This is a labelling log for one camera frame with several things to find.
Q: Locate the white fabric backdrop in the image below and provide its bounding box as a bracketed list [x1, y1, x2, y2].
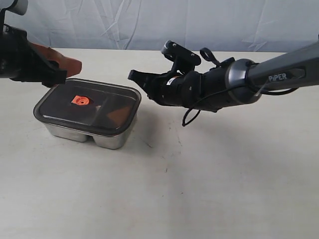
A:
[5, 0, 319, 52]

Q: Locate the yellow cheese wedge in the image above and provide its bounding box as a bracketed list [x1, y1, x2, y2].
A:
[107, 106, 131, 127]

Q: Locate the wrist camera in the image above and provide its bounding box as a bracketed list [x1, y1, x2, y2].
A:
[161, 40, 201, 67]
[0, 0, 28, 15]

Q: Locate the dark transparent lid orange seal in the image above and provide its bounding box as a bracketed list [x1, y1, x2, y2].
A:
[33, 78, 142, 137]

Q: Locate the steel two-compartment lunch box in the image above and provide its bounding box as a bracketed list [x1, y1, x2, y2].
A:
[33, 78, 142, 150]

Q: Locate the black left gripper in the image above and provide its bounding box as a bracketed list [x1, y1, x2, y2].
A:
[0, 24, 82, 88]

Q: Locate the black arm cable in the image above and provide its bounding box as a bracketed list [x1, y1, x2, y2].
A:
[181, 84, 297, 127]

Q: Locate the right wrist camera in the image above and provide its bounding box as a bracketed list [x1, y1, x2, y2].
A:
[161, 40, 201, 67]

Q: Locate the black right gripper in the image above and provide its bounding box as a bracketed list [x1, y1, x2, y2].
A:
[128, 70, 199, 107]

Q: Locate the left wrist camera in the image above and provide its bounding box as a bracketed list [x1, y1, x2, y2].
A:
[0, 0, 28, 15]

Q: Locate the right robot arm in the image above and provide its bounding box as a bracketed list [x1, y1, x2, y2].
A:
[128, 41, 319, 112]

